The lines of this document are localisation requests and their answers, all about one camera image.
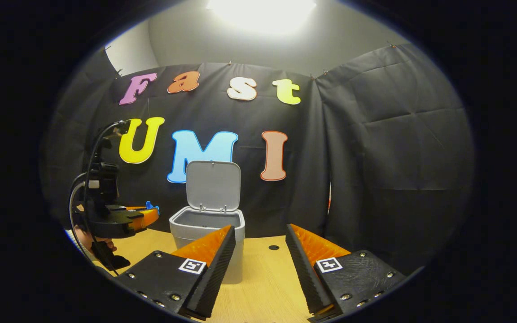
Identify white desktop garbage bin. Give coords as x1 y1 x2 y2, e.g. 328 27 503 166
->
169 160 246 285

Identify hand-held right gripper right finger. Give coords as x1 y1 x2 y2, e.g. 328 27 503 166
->
285 223 406 322

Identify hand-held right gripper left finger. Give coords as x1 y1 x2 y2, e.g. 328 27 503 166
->
115 225 237 320

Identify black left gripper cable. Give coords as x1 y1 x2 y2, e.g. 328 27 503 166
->
69 120 127 275

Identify wooden desktop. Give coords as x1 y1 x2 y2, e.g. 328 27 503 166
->
68 229 331 323

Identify long ceiling light panel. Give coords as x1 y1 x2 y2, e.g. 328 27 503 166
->
207 0 317 35

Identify black backdrop cloth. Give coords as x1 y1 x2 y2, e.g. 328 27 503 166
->
43 43 474 274

